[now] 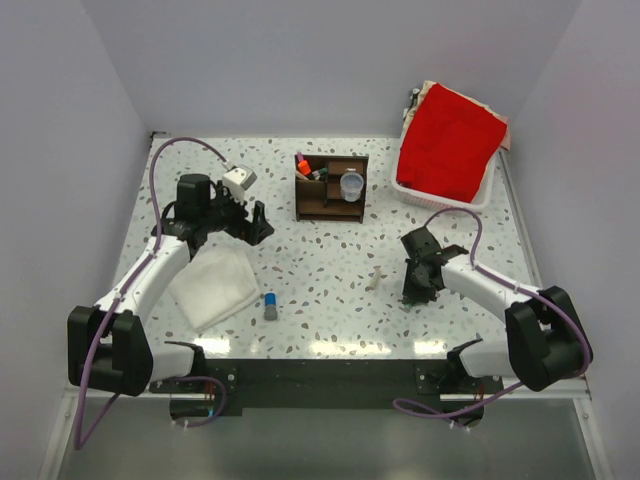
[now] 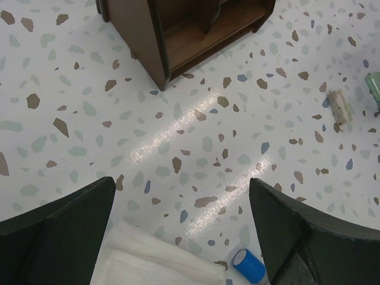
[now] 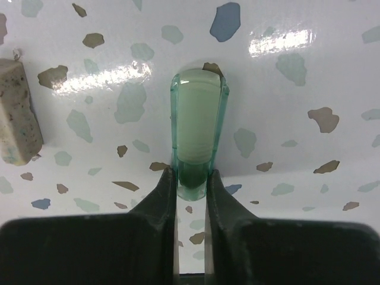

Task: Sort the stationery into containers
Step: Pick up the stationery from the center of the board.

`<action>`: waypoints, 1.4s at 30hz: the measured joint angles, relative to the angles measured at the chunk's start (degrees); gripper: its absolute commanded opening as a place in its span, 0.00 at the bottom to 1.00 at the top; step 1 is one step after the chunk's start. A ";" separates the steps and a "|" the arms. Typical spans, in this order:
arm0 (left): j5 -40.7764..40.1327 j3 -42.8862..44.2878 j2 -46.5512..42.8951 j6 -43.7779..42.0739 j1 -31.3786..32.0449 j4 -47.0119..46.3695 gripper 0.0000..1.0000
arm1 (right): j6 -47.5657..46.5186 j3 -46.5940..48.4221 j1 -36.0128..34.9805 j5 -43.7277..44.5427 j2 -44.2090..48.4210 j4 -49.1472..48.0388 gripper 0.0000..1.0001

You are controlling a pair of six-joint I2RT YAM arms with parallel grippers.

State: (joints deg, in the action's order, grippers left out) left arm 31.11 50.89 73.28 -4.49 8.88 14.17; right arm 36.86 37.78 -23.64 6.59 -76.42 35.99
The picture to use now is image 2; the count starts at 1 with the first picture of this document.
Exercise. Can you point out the beige small tube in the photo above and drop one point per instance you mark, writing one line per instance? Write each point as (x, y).
(339, 107)

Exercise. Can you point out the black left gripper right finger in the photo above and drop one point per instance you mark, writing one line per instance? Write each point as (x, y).
(302, 245)

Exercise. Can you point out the green translucent cap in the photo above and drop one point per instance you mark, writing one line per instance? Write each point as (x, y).
(373, 82)

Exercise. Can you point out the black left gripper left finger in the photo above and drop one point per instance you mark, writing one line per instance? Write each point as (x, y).
(59, 242)

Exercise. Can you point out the white folded towel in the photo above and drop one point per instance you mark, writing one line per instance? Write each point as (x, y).
(130, 255)

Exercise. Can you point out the brown wooden desk organizer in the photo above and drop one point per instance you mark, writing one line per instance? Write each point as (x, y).
(171, 37)

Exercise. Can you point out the blue grey stamp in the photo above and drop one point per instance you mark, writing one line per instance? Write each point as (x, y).
(250, 267)

